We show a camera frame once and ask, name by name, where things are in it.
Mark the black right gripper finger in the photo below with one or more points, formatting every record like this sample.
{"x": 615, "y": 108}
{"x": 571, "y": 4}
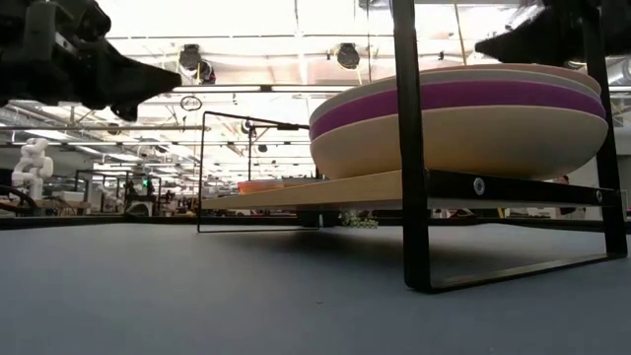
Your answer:
{"x": 532, "y": 39}

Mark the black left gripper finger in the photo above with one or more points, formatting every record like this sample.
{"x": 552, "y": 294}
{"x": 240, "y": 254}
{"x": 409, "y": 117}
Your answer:
{"x": 125, "y": 111}
{"x": 138, "y": 79}

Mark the salmon pink plate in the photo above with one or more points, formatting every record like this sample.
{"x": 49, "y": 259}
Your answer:
{"x": 567, "y": 70}

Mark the white plate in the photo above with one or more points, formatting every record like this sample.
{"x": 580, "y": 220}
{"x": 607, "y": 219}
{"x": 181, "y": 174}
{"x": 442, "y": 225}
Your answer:
{"x": 493, "y": 75}

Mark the purple plate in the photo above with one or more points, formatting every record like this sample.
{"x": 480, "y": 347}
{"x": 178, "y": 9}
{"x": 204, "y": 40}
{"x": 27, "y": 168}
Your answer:
{"x": 493, "y": 96}

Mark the large beige bowl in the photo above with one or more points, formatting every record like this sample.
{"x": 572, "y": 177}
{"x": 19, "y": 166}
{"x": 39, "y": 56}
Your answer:
{"x": 493, "y": 143}

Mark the orange translucent plate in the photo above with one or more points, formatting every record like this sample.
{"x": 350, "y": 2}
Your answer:
{"x": 259, "y": 186}

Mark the wooden shelf with black frames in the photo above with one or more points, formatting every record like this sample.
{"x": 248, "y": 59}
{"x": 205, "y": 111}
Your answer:
{"x": 320, "y": 190}

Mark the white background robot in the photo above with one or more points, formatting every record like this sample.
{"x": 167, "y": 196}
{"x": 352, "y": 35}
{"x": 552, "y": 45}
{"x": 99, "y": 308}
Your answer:
{"x": 32, "y": 167}

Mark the ceiling light strip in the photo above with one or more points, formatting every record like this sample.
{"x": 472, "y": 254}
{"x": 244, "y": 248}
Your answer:
{"x": 261, "y": 89}

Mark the blue-grey table mat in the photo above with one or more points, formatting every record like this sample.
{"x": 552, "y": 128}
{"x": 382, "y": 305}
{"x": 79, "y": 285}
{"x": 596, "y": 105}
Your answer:
{"x": 246, "y": 296}

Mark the succulent plant in pot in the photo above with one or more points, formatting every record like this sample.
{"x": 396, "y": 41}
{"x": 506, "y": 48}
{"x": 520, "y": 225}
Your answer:
{"x": 359, "y": 220}

